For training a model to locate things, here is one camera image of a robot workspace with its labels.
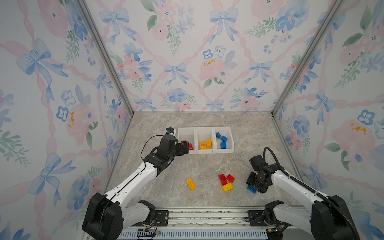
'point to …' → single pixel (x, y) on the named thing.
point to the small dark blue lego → (218, 135)
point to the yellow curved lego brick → (202, 144)
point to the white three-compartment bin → (194, 135)
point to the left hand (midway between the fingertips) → (182, 142)
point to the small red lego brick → (230, 178)
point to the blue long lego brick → (251, 189)
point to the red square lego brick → (190, 146)
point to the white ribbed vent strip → (200, 235)
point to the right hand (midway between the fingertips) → (249, 184)
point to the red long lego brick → (223, 179)
